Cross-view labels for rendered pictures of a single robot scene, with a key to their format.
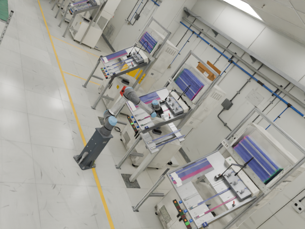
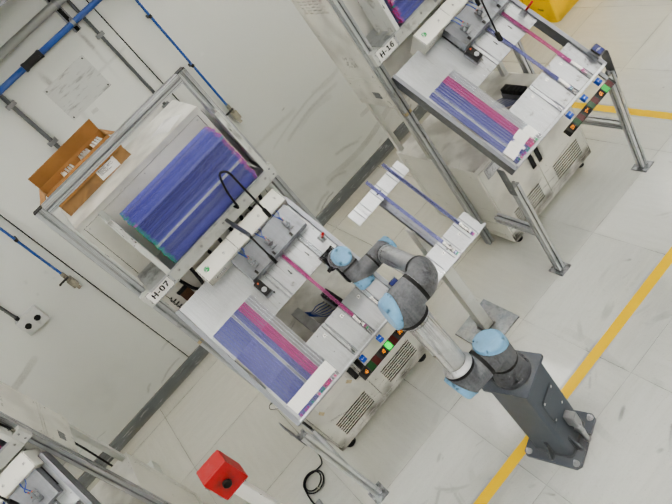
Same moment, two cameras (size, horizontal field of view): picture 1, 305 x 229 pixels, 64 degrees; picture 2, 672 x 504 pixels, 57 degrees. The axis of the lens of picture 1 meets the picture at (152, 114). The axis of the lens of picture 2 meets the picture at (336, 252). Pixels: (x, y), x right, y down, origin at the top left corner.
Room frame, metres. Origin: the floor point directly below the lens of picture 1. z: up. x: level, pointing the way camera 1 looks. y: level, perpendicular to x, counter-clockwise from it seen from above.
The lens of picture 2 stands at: (2.11, 1.66, 2.50)
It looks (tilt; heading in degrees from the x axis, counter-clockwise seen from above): 35 degrees down; 303
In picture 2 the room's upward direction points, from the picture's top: 42 degrees counter-clockwise
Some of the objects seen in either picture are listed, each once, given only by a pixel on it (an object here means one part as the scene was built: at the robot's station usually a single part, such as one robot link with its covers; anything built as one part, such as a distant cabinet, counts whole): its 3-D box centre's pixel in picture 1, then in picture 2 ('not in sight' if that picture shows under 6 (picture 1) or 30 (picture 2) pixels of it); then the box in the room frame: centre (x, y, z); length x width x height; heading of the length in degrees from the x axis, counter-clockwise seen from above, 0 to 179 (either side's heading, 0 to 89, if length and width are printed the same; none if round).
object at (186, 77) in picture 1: (190, 84); (190, 194); (3.66, -0.18, 1.52); 0.51 x 0.13 x 0.27; 45
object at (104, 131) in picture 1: (106, 129); (506, 365); (2.74, 0.35, 0.60); 0.15 x 0.15 x 0.10
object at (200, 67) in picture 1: (210, 72); (100, 150); (3.95, -0.32, 1.82); 0.68 x 0.30 x 0.20; 45
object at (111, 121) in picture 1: (110, 122); (492, 350); (2.74, 0.35, 0.72); 0.13 x 0.12 x 0.14; 40
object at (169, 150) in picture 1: (149, 141); (328, 347); (3.79, -0.23, 0.31); 0.70 x 0.65 x 0.62; 45
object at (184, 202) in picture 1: (202, 203); (496, 114); (2.62, -1.13, 0.65); 1.01 x 0.73 x 1.29; 135
